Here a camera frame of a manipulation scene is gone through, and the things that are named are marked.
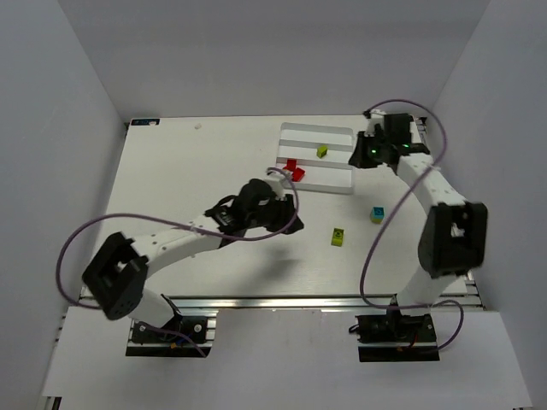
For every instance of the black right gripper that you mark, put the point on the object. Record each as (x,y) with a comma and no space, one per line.
(361,150)

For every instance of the green lego brick square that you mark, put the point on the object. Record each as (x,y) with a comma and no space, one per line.
(322,151)

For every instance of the blue label left corner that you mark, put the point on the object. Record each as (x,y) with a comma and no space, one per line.
(145,122)

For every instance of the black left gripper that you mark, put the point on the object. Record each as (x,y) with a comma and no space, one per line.
(281,213)

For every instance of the white three-compartment tray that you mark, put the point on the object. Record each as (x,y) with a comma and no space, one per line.
(330,174)

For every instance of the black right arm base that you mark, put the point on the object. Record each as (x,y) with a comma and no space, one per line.
(392,327)

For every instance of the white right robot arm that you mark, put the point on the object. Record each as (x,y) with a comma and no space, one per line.
(452,241)

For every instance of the red lego brick small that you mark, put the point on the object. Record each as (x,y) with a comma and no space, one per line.
(291,164)

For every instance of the small teal lego brick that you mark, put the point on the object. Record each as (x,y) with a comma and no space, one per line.
(377,213)

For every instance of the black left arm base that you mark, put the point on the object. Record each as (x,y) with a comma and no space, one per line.
(194,327)

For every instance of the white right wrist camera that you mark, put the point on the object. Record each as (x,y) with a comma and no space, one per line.
(374,117)

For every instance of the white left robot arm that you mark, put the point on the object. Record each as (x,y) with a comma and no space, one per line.
(117,274)

